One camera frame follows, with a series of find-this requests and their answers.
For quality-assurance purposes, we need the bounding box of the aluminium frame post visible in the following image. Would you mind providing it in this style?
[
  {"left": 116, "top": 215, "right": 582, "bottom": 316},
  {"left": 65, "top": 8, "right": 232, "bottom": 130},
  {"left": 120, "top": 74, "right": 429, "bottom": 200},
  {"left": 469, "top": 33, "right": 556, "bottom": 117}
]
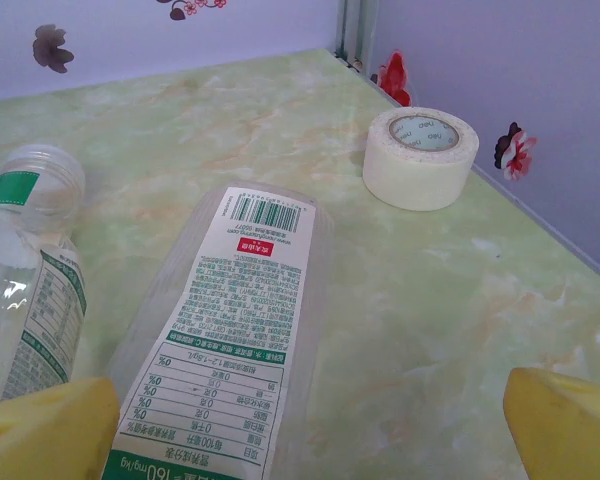
[{"left": 332, "top": 0, "right": 376, "bottom": 71}]

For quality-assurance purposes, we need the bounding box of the clear bottle green white label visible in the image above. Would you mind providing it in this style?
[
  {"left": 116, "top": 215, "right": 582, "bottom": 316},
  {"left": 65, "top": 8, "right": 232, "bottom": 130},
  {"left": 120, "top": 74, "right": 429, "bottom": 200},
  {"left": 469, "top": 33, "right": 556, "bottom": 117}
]
[
  {"left": 107, "top": 180, "right": 337, "bottom": 480},
  {"left": 0, "top": 143, "right": 89, "bottom": 404}
]

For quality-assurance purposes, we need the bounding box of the white tape roll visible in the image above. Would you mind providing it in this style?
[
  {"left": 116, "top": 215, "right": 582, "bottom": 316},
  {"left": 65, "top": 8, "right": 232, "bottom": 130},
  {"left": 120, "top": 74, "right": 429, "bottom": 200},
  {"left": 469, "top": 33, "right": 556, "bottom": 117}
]
[{"left": 362, "top": 106, "right": 480, "bottom": 212}]

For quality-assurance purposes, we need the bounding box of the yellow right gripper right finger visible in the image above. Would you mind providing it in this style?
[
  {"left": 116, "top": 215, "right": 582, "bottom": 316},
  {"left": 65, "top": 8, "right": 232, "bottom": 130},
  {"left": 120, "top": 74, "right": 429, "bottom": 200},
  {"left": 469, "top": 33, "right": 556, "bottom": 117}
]
[{"left": 502, "top": 366, "right": 600, "bottom": 480}]

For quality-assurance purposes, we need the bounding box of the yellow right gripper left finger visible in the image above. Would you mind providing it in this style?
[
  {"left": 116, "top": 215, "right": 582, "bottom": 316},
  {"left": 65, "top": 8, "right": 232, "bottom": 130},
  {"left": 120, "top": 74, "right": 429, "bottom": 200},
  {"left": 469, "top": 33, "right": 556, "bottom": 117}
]
[{"left": 0, "top": 375, "right": 122, "bottom": 480}]

